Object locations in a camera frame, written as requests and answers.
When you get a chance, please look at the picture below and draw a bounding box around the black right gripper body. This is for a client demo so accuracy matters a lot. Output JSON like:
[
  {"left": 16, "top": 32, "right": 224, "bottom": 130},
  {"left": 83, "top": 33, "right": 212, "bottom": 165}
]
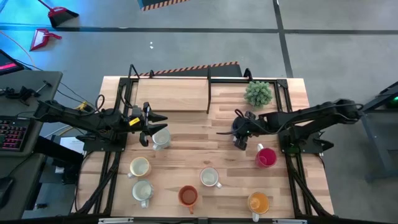
[{"left": 234, "top": 111, "right": 266, "bottom": 151}]

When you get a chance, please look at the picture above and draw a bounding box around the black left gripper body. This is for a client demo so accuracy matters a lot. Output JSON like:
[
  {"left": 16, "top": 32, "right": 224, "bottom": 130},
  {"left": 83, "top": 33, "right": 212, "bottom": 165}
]
[{"left": 124, "top": 101, "right": 152, "bottom": 147}]

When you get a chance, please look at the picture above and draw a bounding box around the blue mug white handle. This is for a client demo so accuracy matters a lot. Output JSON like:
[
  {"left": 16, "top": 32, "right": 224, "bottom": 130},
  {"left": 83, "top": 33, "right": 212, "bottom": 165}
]
[{"left": 231, "top": 117, "right": 249, "bottom": 135}]

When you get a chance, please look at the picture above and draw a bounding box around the red mug white handle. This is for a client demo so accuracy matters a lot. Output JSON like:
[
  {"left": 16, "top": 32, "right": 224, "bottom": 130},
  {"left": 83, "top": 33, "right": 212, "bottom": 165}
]
[{"left": 254, "top": 142, "right": 278, "bottom": 169}]

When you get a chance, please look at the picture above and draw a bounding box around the white mug yellow rim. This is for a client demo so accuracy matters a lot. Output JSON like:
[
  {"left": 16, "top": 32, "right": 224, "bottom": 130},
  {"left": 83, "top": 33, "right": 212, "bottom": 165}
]
[{"left": 126, "top": 156, "right": 152, "bottom": 179}]

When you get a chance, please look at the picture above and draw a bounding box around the grey diamond pattern mug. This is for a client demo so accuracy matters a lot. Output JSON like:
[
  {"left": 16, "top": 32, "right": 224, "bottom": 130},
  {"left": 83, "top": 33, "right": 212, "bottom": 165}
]
[{"left": 199, "top": 166, "right": 223, "bottom": 189}]

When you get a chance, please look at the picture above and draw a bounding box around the yellow mug white handle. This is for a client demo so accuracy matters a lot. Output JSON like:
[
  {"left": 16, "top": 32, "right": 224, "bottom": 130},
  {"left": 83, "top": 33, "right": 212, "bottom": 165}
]
[{"left": 247, "top": 191, "right": 271, "bottom": 223}]

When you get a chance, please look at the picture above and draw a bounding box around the orange faceted mug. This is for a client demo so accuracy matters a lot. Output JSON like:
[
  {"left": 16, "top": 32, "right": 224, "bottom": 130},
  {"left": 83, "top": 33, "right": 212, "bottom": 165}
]
[{"left": 177, "top": 185, "right": 199, "bottom": 215}]

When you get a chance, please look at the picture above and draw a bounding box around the raised wooden shelf board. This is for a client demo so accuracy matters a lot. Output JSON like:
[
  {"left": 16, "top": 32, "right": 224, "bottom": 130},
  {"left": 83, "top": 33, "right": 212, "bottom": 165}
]
[{"left": 134, "top": 77, "right": 210, "bottom": 113}]

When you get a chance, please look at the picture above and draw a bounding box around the green potted plant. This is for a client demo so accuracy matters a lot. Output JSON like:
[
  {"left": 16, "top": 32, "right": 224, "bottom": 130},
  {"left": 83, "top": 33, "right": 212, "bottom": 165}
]
[{"left": 243, "top": 80, "right": 274, "bottom": 109}]

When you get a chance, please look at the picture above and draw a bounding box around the black hazard-striped ramp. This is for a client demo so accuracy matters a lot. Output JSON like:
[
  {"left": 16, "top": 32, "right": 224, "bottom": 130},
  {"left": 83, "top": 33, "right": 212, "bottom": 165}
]
[
  {"left": 137, "top": 0, "right": 190, "bottom": 12},
  {"left": 136, "top": 61, "right": 243, "bottom": 78}
]

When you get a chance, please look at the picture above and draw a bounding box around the plain white mug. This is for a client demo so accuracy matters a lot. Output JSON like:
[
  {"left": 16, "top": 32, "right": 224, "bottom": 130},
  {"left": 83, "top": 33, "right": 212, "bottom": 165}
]
[{"left": 131, "top": 179, "right": 155, "bottom": 208}]

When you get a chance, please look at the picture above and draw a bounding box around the white paper sheet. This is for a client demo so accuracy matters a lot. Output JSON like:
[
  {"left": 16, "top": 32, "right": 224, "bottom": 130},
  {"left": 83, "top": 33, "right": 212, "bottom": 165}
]
[{"left": 59, "top": 136, "right": 85, "bottom": 155}]

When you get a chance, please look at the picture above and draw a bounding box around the black desk crossbar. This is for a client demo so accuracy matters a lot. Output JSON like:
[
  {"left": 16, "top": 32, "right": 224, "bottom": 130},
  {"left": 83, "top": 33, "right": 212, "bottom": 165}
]
[{"left": 32, "top": 136, "right": 85, "bottom": 166}]

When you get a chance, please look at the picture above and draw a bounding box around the grey side desk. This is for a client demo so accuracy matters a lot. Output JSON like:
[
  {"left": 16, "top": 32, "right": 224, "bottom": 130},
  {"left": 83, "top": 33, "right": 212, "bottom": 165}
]
[{"left": 0, "top": 70, "right": 63, "bottom": 220}]

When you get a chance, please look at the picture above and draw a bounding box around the black tool on desk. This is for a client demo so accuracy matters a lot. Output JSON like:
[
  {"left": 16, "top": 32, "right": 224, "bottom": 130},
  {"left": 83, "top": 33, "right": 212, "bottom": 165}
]
[{"left": 0, "top": 80, "right": 53, "bottom": 101}]

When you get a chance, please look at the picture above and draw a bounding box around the backlit black keyboard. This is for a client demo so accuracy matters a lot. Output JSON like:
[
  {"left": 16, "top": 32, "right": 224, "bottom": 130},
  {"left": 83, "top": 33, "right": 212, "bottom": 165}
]
[{"left": 0, "top": 115, "right": 35, "bottom": 153}]

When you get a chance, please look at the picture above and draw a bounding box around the red dustpan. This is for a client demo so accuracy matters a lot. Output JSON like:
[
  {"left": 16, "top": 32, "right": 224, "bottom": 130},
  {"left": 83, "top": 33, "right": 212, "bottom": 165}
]
[{"left": 29, "top": 28, "right": 63, "bottom": 52}]

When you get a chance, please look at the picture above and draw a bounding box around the red and black broom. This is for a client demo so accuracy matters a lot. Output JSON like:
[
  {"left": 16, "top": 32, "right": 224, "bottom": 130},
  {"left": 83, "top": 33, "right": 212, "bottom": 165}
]
[{"left": 37, "top": 0, "right": 80, "bottom": 28}]

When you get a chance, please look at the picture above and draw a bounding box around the black screen pink display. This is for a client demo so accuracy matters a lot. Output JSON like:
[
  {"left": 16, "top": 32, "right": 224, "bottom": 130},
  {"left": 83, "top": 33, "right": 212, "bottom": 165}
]
[{"left": 0, "top": 49, "right": 25, "bottom": 77}]

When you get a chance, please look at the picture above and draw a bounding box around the black computer mouse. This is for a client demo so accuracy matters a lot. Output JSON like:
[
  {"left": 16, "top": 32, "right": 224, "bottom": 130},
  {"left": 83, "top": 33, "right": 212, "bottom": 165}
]
[{"left": 0, "top": 176, "right": 15, "bottom": 210}]

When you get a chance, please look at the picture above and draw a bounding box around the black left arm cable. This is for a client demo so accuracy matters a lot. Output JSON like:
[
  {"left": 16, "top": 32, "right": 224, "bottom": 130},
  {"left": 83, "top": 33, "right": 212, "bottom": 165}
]
[{"left": 94, "top": 93, "right": 106, "bottom": 113}]

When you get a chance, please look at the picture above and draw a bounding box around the silver metal bracket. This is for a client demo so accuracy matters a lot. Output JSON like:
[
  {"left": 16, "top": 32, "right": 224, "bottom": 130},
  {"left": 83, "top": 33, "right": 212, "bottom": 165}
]
[
  {"left": 272, "top": 218, "right": 307, "bottom": 224},
  {"left": 98, "top": 217, "right": 134, "bottom": 224}
]

